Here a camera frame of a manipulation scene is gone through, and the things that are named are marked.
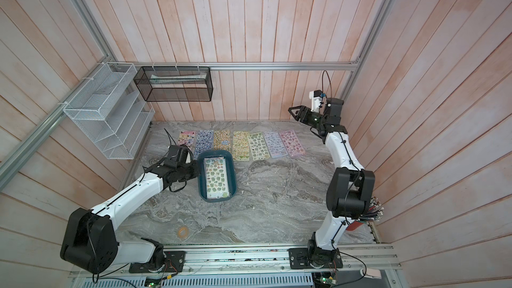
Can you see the black wire mesh basket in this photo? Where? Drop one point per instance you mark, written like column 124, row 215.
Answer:
column 174, row 83

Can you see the green panda sticker sheet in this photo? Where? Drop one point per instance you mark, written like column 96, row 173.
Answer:
column 241, row 148

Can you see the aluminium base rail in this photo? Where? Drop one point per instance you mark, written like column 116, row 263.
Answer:
column 241, row 258

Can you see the white wire mesh shelf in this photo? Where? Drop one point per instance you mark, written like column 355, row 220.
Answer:
column 112, row 115

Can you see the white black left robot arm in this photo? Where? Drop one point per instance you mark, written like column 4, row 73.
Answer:
column 90, row 241

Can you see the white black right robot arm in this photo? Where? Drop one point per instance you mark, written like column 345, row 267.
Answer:
column 350, row 190

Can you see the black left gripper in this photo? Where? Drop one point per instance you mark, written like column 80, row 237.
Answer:
column 196, row 167

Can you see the green cactus sticker sheet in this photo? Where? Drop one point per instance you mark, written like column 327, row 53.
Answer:
column 217, row 186

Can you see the lilac gem sticker sheet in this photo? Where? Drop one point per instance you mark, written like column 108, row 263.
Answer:
column 275, row 144

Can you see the yellow animal sticker sheet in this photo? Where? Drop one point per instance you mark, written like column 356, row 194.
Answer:
column 222, row 140

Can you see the white green sticker sheet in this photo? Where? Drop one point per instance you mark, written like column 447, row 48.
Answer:
column 258, row 146

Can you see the blue penguin sticker sheet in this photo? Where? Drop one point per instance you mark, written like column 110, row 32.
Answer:
column 203, row 142

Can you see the teal plastic storage box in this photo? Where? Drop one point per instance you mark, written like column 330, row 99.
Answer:
column 231, row 175

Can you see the aluminium frame bar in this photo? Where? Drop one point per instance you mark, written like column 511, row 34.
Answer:
column 260, row 66

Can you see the pink character sticker sheet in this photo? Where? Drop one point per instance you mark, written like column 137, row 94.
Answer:
column 292, row 143

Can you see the red cup of pencils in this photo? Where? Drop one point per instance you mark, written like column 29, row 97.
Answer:
column 374, row 214

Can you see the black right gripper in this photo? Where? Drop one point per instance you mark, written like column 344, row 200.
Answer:
column 300, row 112

